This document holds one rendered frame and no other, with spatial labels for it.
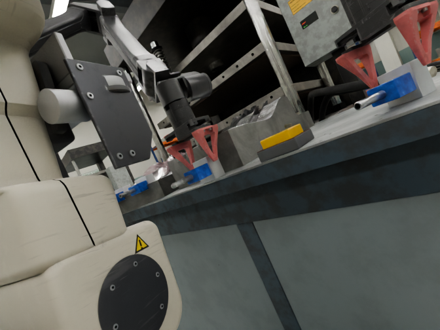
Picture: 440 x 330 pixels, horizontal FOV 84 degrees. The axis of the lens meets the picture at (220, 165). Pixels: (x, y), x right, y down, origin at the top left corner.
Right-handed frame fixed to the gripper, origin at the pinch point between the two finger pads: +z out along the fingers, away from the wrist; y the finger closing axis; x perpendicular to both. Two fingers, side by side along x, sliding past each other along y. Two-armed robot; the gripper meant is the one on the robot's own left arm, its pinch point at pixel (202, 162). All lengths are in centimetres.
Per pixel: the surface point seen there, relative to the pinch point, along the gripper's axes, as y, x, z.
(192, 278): 31.7, -3.4, 33.3
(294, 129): -22.0, -2.6, 1.7
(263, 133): -6.6, -18.6, -0.1
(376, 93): -34.8, -3.6, 1.6
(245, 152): -6.5, -7.9, 2.0
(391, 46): -11, -650, -58
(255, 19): 7, -79, -52
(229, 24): 26, -90, -65
